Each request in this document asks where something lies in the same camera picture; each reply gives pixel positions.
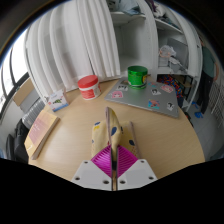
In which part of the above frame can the grey laptop with stickers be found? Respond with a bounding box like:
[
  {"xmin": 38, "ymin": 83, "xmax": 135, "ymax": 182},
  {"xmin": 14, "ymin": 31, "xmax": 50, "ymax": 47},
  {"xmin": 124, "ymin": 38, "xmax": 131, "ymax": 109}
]
[{"xmin": 104, "ymin": 77, "xmax": 181, "ymax": 119}]

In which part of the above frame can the green can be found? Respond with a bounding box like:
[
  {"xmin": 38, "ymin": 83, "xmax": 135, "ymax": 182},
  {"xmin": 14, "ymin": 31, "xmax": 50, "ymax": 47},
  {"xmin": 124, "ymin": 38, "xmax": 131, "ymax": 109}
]
[{"xmin": 127, "ymin": 65, "xmax": 149, "ymax": 90}]

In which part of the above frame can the person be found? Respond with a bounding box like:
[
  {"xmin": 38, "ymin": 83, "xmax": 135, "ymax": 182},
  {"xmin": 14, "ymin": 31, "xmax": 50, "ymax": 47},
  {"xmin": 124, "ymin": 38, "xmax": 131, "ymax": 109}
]
[{"xmin": 195, "ymin": 34, "xmax": 221, "ymax": 116}]

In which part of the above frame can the brown cardboard sheet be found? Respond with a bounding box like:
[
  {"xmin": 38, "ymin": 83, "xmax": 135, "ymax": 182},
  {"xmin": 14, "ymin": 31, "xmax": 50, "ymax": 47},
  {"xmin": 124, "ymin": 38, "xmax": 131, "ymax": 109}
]
[{"xmin": 12, "ymin": 77, "xmax": 36, "ymax": 108}]

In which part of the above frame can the multicoloured bag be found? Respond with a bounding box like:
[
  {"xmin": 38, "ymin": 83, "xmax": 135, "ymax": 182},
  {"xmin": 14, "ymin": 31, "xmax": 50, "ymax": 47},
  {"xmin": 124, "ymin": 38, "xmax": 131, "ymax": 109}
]
[{"xmin": 157, "ymin": 73, "xmax": 184, "ymax": 99}]

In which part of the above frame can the yellow printed towel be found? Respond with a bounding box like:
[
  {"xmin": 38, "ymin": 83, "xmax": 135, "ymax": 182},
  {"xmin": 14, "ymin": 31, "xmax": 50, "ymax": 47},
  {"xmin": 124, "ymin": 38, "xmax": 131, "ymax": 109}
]
[{"xmin": 90, "ymin": 106, "xmax": 140, "ymax": 192}]

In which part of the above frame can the white jar with red lid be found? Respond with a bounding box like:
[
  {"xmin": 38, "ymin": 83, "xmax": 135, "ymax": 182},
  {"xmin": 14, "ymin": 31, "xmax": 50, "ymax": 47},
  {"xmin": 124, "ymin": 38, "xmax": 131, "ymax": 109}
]
[{"xmin": 77, "ymin": 74, "xmax": 102, "ymax": 101}]

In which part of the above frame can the small white and blue box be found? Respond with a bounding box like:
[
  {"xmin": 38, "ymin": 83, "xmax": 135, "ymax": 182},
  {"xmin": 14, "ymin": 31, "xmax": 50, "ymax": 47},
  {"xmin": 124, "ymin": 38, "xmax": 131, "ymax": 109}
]
[{"xmin": 47, "ymin": 89, "xmax": 70, "ymax": 113}]

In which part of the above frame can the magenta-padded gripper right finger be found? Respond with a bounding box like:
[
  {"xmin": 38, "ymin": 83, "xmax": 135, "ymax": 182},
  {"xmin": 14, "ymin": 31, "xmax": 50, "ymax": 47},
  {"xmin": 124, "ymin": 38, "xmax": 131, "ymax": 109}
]
[{"xmin": 114, "ymin": 144, "xmax": 158, "ymax": 192}]

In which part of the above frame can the grey radiator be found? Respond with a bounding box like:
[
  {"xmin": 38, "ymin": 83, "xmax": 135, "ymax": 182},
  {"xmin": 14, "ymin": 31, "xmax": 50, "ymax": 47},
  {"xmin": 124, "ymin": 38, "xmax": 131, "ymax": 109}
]
[{"xmin": 21, "ymin": 98, "xmax": 48, "ymax": 129}]

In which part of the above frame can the white curtain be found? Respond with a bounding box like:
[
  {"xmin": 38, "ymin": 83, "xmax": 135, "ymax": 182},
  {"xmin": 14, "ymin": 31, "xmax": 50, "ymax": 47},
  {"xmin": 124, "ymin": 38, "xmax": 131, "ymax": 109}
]
[{"xmin": 24, "ymin": 0, "xmax": 123, "ymax": 101}]

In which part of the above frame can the black-framed window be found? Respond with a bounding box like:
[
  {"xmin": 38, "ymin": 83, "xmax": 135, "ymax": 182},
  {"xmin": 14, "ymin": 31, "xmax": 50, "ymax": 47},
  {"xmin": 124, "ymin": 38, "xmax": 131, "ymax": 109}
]
[{"xmin": 0, "ymin": 36, "xmax": 29, "ymax": 111}]

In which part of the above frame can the yellow and pink book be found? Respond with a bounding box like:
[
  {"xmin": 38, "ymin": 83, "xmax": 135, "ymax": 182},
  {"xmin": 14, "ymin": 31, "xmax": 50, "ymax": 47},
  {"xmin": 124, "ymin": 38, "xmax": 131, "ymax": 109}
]
[{"xmin": 24, "ymin": 109, "xmax": 61, "ymax": 160}]

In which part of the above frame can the white shelf unit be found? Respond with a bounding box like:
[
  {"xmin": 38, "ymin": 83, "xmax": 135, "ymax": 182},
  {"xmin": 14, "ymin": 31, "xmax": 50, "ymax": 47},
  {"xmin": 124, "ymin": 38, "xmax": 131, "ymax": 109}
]
[{"xmin": 106, "ymin": 0, "xmax": 204, "ymax": 111}]

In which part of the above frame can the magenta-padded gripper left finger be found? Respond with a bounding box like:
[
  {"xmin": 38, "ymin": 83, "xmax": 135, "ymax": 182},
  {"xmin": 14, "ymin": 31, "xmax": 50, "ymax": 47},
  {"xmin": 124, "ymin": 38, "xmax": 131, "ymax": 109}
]
[{"xmin": 70, "ymin": 144, "xmax": 116, "ymax": 192}]

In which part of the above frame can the black bag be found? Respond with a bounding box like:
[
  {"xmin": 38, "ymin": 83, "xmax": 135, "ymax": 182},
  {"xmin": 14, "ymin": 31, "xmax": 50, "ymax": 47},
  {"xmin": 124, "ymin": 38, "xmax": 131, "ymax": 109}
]
[{"xmin": 13, "ymin": 118, "xmax": 31, "ymax": 164}]

